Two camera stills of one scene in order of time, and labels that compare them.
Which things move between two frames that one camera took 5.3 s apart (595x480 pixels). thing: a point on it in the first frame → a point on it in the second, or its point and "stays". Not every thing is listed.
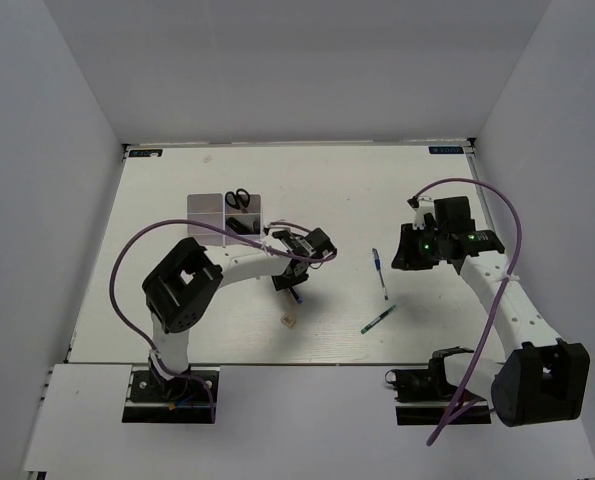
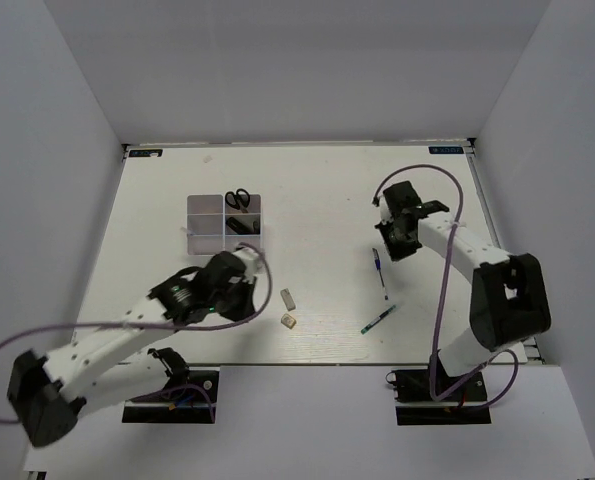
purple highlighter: x=238 y=226 stays
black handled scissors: x=239 y=200 stays
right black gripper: x=406 y=257 → x=395 y=251
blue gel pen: x=378 y=264 stays
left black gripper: x=283 y=282 → x=247 y=307
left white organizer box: x=207 y=208 stays
